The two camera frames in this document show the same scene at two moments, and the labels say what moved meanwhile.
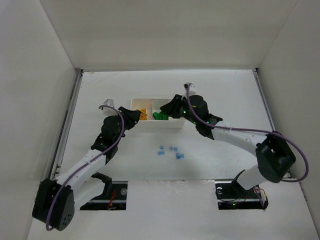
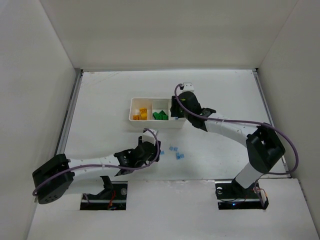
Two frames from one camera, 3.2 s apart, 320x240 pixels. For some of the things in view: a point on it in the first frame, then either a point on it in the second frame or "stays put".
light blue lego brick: x=179 y=156 stays put
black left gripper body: x=127 y=115 → x=155 y=151
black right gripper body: x=176 y=106 stays put
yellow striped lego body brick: x=143 y=115 stays put
